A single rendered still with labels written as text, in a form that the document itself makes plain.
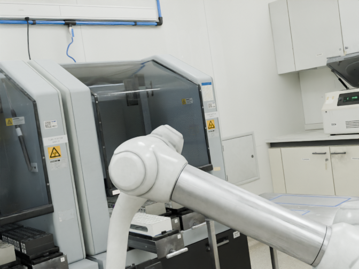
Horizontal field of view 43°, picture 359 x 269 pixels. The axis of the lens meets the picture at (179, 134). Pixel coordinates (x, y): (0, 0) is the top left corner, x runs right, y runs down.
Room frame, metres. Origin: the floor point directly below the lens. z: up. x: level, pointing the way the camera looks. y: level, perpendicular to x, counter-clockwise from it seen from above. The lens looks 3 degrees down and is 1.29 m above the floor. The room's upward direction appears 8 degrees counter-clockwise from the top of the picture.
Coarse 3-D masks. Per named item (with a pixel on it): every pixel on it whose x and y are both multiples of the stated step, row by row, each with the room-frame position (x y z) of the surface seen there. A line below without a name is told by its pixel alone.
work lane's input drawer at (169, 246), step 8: (168, 232) 1.77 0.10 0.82; (176, 232) 1.78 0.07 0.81; (128, 240) 1.86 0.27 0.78; (136, 240) 1.81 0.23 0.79; (144, 240) 1.76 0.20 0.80; (152, 240) 1.74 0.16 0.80; (160, 240) 1.72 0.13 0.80; (168, 240) 1.74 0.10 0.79; (176, 240) 1.77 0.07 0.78; (136, 248) 1.81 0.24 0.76; (144, 248) 1.77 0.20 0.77; (152, 248) 1.72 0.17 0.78; (160, 248) 1.71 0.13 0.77; (168, 248) 1.74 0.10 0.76; (176, 248) 1.76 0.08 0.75; (184, 248) 1.74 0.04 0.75; (160, 256) 1.71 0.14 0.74; (168, 256) 1.68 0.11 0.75
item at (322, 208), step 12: (288, 204) 1.93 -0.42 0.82; (300, 204) 1.90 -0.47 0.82; (312, 204) 1.87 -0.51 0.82; (324, 204) 1.84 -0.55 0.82; (336, 204) 1.81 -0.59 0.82; (312, 216) 1.69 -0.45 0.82; (324, 216) 1.67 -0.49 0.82; (216, 252) 1.94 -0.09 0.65; (276, 252) 2.23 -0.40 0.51; (216, 264) 1.93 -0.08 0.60; (276, 264) 2.22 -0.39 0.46
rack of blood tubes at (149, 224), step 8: (136, 216) 1.92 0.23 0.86; (144, 216) 1.91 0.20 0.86; (152, 216) 1.89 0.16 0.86; (160, 216) 1.85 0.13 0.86; (136, 224) 1.82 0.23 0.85; (144, 224) 1.78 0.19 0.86; (152, 224) 1.74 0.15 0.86; (160, 224) 1.77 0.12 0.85; (168, 224) 1.79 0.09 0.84; (136, 232) 1.83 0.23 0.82; (144, 232) 1.78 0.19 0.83; (152, 232) 1.74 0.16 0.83; (160, 232) 1.76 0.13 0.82
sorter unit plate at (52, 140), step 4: (56, 136) 1.81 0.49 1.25; (60, 136) 1.82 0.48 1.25; (64, 136) 1.83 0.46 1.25; (44, 140) 1.78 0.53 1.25; (48, 140) 1.79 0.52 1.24; (52, 140) 1.80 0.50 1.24; (56, 140) 1.81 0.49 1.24; (60, 140) 1.82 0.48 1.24; (64, 140) 1.83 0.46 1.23; (44, 144) 1.78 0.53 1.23; (48, 144) 1.79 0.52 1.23; (52, 144) 1.80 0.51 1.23
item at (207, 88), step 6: (204, 84) 2.34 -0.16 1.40; (210, 84) 2.36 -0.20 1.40; (204, 90) 2.33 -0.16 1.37; (210, 90) 2.36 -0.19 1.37; (204, 96) 2.33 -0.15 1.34; (210, 96) 2.36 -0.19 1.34; (210, 102) 2.35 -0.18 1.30; (210, 120) 2.34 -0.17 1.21; (210, 126) 2.34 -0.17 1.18; (210, 132) 2.34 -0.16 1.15; (216, 132) 2.36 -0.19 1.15; (216, 168) 2.34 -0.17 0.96
